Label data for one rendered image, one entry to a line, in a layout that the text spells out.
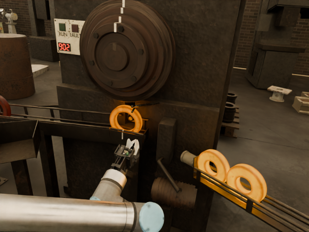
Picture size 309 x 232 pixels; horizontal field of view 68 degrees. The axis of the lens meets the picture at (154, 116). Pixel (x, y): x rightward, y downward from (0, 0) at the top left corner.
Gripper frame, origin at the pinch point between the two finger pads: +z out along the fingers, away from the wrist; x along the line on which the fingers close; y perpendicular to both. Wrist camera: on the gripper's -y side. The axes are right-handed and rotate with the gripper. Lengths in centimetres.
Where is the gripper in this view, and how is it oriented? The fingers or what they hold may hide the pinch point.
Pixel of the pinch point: (135, 142)
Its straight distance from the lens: 107.1
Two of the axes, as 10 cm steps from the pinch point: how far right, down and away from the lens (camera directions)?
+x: -9.5, -1.8, 2.5
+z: 3.1, -6.3, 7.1
